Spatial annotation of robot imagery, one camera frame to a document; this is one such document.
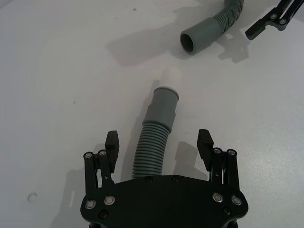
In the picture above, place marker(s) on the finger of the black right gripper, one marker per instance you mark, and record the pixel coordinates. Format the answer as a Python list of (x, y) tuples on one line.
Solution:
[(260, 27)]

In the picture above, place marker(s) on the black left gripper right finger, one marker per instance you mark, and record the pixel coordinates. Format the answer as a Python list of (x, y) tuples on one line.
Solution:
[(204, 147)]

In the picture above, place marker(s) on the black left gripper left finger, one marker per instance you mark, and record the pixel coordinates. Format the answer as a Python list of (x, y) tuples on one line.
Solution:
[(111, 152)]

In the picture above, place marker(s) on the white plastic pipe connector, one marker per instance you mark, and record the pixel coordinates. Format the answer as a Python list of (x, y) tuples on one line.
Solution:
[(171, 78)]

